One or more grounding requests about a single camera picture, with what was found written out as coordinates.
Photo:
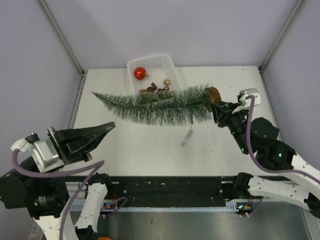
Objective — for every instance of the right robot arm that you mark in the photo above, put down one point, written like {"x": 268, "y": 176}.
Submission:
{"x": 259, "y": 139}

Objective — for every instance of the white plastic basket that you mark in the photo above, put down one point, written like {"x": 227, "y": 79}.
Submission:
{"x": 158, "y": 67}

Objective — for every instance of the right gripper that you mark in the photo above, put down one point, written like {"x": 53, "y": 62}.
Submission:
{"x": 228, "y": 116}

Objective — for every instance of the aluminium corner post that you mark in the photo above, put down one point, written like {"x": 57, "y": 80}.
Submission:
{"x": 289, "y": 22}
{"x": 60, "y": 35}

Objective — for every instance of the red glitter bauble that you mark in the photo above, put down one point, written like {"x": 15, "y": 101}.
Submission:
{"x": 140, "y": 73}

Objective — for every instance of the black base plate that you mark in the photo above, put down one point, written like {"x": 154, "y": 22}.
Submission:
{"x": 173, "y": 191}

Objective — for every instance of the right aluminium corner post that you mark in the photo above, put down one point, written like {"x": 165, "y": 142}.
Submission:
{"x": 289, "y": 22}

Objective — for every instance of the brown and gold ornament garland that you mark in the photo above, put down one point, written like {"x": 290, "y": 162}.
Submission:
{"x": 156, "y": 91}

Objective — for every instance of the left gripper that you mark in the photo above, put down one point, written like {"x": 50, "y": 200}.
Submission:
{"x": 78, "y": 141}

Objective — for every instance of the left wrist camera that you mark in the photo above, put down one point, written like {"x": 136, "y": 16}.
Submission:
{"x": 44, "y": 153}

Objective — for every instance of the gold bauble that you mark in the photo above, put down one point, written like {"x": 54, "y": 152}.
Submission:
{"x": 167, "y": 82}

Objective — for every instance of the left aluminium corner post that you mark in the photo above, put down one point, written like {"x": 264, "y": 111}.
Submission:
{"x": 60, "y": 35}

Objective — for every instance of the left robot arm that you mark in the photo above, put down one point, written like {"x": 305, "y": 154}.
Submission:
{"x": 37, "y": 181}

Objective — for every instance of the small green christmas tree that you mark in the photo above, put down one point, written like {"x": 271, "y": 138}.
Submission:
{"x": 164, "y": 108}

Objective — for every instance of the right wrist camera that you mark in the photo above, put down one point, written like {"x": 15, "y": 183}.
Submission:
{"x": 245, "y": 98}

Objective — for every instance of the white cable duct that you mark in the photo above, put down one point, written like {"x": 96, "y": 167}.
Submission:
{"x": 236, "y": 207}

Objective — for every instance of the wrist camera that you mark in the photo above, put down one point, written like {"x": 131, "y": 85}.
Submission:
{"x": 44, "y": 153}
{"x": 245, "y": 98}

